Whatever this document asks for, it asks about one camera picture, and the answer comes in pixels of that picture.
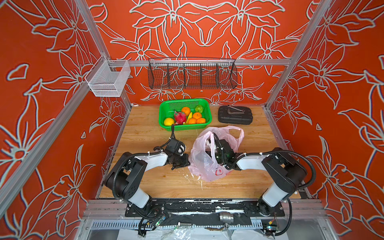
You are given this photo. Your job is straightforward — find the pink plastic bag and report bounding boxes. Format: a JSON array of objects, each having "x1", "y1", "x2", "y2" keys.
[{"x1": 189, "y1": 126, "x2": 245, "y2": 182}]

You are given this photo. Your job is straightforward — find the yellow apple fruit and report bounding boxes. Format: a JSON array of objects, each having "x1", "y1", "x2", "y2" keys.
[{"x1": 163, "y1": 118, "x2": 175, "y2": 126}]

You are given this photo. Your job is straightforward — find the red dragon fruit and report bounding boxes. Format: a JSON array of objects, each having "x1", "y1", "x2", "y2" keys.
[{"x1": 174, "y1": 111, "x2": 187, "y2": 125}]

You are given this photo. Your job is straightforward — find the orange fruit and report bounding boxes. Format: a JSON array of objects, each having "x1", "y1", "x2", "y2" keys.
[
  {"x1": 193, "y1": 112, "x2": 202, "y2": 120},
  {"x1": 182, "y1": 107, "x2": 191, "y2": 117},
  {"x1": 188, "y1": 118, "x2": 197, "y2": 125},
  {"x1": 197, "y1": 118, "x2": 206, "y2": 124}
]

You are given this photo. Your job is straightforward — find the green fruit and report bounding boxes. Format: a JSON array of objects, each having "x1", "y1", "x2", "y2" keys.
[{"x1": 195, "y1": 105, "x2": 204, "y2": 114}]

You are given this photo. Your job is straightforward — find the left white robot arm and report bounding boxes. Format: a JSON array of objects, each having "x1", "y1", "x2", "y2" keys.
[{"x1": 104, "y1": 125, "x2": 191, "y2": 215}]

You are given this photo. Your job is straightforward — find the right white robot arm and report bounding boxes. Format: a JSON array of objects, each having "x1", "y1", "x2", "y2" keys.
[{"x1": 215, "y1": 140, "x2": 317, "y2": 217}]

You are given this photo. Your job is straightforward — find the black plastic tool case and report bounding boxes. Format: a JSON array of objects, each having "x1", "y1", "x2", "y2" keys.
[{"x1": 218, "y1": 105, "x2": 253, "y2": 125}]

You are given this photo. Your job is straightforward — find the yellow banana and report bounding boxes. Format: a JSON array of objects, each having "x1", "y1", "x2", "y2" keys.
[{"x1": 186, "y1": 113, "x2": 193, "y2": 124}]

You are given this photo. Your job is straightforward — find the green plastic basket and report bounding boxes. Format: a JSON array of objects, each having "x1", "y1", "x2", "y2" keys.
[{"x1": 158, "y1": 99, "x2": 213, "y2": 131}]

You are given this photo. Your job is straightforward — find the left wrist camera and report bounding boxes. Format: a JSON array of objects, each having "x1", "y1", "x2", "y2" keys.
[{"x1": 165, "y1": 138, "x2": 186, "y2": 156}]

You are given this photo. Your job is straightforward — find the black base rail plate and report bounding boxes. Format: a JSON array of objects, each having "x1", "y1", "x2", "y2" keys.
[{"x1": 124, "y1": 197, "x2": 286, "y2": 218}]

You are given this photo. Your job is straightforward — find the black wire wall basket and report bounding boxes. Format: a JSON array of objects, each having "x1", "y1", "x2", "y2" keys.
[{"x1": 148, "y1": 57, "x2": 238, "y2": 90}]

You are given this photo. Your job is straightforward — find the clear plastic wall bin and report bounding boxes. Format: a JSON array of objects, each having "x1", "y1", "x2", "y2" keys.
[{"x1": 85, "y1": 55, "x2": 131, "y2": 97}]

